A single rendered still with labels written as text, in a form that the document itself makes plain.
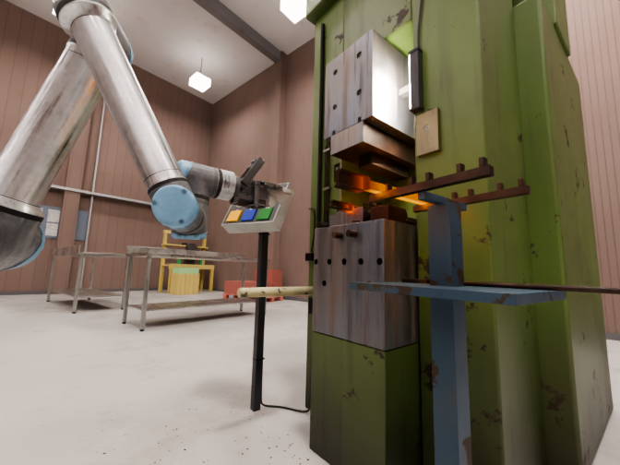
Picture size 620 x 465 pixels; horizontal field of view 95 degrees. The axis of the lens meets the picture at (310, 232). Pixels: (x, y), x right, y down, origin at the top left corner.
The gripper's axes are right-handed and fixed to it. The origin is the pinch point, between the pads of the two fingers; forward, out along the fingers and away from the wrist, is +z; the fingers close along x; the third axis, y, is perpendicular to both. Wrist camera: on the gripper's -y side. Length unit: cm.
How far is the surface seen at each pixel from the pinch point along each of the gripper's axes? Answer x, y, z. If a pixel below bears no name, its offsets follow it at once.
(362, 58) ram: 7, -66, 33
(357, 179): 33.9, 3.2, -0.2
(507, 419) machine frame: 49, 71, 52
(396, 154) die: 7, -28, 57
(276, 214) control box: -37.8, -0.2, 20.2
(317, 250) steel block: -13.1, 18.4, 27.0
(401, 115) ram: 12, -45, 54
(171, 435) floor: -59, 100, -15
